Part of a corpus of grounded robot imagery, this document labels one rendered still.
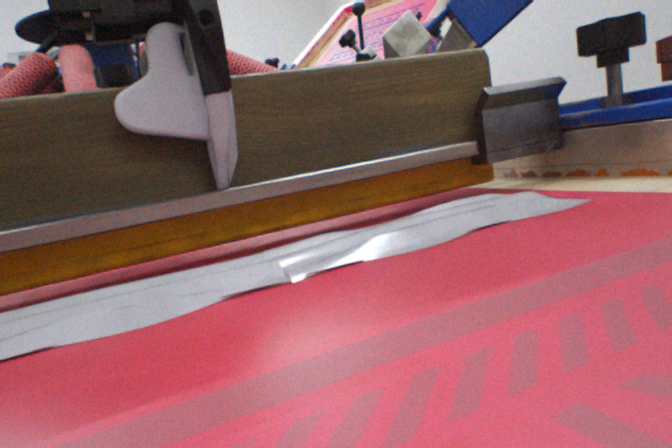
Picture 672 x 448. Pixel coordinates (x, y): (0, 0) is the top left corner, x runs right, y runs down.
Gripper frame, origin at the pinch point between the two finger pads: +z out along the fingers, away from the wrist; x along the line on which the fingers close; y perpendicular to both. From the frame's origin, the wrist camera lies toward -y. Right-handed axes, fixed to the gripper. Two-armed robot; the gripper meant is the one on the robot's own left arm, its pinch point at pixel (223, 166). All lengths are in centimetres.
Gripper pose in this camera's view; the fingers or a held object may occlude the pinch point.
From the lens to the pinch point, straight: 33.5
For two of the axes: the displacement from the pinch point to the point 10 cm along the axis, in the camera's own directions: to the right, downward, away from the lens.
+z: 1.8, 9.7, 1.6
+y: -9.0, 2.3, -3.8
